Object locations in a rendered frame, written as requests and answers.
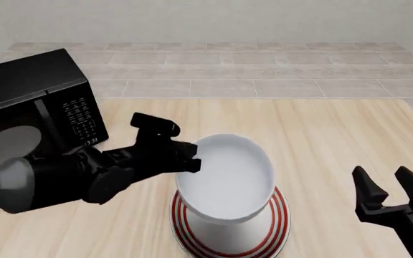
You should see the black microwave oven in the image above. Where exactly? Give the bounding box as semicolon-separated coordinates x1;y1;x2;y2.
0;47;110;173

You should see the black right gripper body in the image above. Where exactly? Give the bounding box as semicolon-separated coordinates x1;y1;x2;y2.
356;198;413;232

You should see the plate with red rings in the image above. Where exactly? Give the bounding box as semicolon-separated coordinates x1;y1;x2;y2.
168;185;292;258

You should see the white bowl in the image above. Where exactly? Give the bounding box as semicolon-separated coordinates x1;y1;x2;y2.
174;133;277;226

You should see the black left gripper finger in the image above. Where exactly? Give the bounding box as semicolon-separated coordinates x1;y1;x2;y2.
173;140;199;159
177;157;202;173

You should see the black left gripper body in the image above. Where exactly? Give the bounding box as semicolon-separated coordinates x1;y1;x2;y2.
133;133;183;178

